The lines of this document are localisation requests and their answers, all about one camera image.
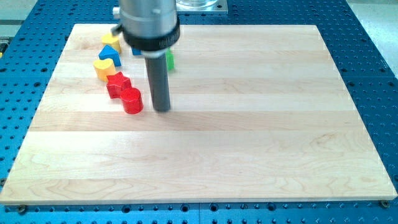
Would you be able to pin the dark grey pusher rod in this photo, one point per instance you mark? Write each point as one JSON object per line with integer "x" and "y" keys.
{"x": 157, "y": 74}

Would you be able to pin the red cylinder block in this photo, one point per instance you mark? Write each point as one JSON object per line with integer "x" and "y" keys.
{"x": 131, "y": 100}

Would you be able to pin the red star block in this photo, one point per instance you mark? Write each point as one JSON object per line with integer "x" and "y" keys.
{"x": 116, "y": 84}

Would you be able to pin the blue block behind arm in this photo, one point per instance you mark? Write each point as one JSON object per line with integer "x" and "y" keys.
{"x": 136, "y": 51}

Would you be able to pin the wooden board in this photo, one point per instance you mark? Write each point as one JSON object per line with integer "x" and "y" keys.
{"x": 259, "y": 113}

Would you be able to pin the green block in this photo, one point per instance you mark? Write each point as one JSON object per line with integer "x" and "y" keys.
{"x": 170, "y": 60}

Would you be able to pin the yellow heart block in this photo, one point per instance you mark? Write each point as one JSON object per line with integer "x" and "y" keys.
{"x": 104, "y": 68}

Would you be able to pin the blue triangle block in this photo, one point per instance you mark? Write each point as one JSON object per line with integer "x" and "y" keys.
{"x": 109, "y": 52}

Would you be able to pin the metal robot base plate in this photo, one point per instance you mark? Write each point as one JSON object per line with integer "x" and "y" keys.
{"x": 202, "y": 8}

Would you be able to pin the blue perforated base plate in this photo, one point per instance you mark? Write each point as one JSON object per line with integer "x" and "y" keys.
{"x": 32, "y": 55}

